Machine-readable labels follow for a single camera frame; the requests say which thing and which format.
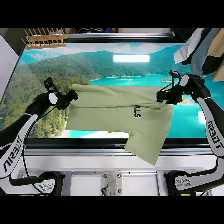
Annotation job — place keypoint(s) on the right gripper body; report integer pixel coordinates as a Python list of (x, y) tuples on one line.
[(170, 95)]

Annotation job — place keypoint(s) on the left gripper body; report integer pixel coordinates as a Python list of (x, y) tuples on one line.
[(66, 99)]

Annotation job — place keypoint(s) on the olive green T-shirt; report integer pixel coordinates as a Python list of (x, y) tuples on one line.
[(110, 113)]

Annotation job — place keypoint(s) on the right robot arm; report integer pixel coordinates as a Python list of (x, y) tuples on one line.
[(213, 116)]

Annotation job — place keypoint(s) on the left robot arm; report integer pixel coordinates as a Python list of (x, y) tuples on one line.
[(16, 140)]

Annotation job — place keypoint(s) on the white garment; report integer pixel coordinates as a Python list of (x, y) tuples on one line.
[(186, 50)]

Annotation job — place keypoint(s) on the black garment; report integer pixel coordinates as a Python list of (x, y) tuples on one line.
[(212, 66)]

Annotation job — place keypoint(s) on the grey garment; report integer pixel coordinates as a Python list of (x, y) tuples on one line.
[(206, 46)]

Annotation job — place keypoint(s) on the wooden rack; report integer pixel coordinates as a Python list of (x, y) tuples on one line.
[(46, 40)]

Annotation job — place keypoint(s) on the tan garment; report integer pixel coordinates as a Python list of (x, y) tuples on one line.
[(218, 46)]

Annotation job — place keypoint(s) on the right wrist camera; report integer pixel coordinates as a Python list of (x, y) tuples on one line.
[(174, 78)]

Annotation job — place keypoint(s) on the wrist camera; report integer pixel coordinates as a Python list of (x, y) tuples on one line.
[(174, 78), (50, 84)]

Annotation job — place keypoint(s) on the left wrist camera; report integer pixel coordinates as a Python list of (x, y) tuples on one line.
[(50, 84)]

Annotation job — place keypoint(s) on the silver frame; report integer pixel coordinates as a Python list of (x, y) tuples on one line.
[(100, 155)]

